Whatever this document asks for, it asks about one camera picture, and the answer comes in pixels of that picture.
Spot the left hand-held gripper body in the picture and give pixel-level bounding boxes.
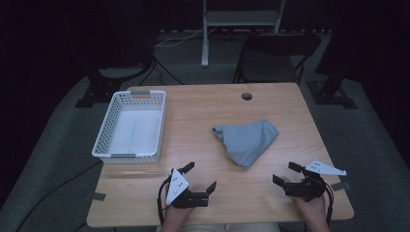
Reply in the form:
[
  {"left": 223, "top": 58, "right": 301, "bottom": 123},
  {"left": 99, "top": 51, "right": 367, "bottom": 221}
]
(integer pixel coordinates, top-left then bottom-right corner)
[{"left": 162, "top": 167, "right": 211, "bottom": 209}]

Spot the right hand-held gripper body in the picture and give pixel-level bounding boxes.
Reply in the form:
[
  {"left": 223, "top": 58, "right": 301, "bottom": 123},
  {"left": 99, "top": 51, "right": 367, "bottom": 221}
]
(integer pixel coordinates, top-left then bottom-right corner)
[{"left": 283, "top": 159, "right": 348, "bottom": 203}]

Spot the grey cloth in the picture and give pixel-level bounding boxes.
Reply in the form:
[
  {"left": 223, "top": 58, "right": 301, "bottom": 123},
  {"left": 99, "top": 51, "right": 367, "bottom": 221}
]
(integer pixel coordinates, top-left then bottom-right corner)
[{"left": 212, "top": 119, "right": 280, "bottom": 171}]

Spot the white perforated plastic basket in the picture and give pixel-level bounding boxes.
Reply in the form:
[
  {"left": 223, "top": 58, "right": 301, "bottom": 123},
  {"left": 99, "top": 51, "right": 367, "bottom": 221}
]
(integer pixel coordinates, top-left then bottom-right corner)
[{"left": 91, "top": 90, "right": 167, "bottom": 164}]

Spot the person's right hand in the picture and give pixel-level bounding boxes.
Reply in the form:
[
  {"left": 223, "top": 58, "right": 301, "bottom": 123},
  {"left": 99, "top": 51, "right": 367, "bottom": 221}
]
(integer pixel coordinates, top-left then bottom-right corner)
[{"left": 289, "top": 194, "right": 331, "bottom": 232}]

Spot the person's left hand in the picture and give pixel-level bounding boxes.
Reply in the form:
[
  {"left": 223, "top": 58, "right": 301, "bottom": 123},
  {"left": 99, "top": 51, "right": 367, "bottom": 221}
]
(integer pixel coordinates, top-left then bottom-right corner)
[{"left": 160, "top": 205, "right": 196, "bottom": 232}]

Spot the black stand with flat base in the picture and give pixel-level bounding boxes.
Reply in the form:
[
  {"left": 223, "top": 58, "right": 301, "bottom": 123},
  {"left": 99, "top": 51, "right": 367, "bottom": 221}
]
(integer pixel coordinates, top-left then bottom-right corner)
[{"left": 306, "top": 32, "right": 359, "bottom": 110}]

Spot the black stand with grey disc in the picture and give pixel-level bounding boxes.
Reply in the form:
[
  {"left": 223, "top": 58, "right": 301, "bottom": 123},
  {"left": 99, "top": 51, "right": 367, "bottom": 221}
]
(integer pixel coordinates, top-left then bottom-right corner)
[{"left": 74, "top": 47, "right": 156, "bottom": 109}]

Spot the black folding chair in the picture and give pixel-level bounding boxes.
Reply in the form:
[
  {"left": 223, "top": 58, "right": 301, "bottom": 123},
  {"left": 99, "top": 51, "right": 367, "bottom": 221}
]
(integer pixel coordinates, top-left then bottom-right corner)
[{"left": 232, "top": 32, "right": 323, "bottom": 86}]

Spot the white metal stand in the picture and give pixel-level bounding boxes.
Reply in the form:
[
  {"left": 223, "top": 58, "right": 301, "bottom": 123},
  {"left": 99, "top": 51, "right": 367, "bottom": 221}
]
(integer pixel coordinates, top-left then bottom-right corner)
[{"left": 201, "top": 0, "right": 286, "bottom": 68}]

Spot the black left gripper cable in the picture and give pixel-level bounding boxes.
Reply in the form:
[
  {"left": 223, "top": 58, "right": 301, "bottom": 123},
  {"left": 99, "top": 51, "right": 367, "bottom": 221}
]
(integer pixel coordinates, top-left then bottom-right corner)
[{"left": 157, "top": 177, "right": 172, "bottom": 226}]

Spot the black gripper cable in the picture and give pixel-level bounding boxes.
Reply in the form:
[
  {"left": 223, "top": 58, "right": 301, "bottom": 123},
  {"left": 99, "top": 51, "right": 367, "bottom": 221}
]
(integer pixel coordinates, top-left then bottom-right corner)
[
  {"left": 157, "top": 177, "right": 172, "bottom": 226},
  {"left": 322, "top": 180, "right": 335, "bottom": 226}
]

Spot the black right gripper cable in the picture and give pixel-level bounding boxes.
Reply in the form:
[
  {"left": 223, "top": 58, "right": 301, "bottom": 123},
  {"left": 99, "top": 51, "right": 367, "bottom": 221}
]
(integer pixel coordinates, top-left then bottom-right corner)
[{"left": 322, "top": 180, "right": 335, "bottom": 226}]

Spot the long black floor cable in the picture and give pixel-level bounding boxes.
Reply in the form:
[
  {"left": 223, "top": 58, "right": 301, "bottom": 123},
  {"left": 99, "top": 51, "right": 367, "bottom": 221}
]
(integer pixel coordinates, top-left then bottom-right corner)
[{"left": 15, "top": 159, "right": 104, "bottom": 232}]

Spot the white floor cable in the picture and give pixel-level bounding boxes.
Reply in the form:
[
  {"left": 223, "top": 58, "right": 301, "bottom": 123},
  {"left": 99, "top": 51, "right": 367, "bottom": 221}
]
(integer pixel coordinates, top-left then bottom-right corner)
[{"left": 154, "top": 28, "right": 218, "bottom": 48}]

